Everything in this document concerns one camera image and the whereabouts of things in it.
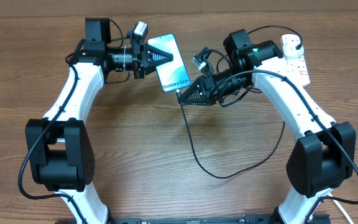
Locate blue screen Galaxy smartphone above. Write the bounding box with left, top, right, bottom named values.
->
left=147, top=34, right=191, bottom=93

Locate black USB charging cable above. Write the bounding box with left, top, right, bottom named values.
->
left=175, top=25, right=304, bottom=180

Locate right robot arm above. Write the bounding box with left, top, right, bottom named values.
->
left=177, top=30, right=356, bottom=223

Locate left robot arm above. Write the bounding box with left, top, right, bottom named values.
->
left=17, top=18, right=173, bottom=223

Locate white charger plug adapter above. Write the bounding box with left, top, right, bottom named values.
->
left=282, top=44, right=305, bottom=60

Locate white power strip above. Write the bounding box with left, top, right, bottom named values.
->
left=280, top=34, right=311, bottom=88

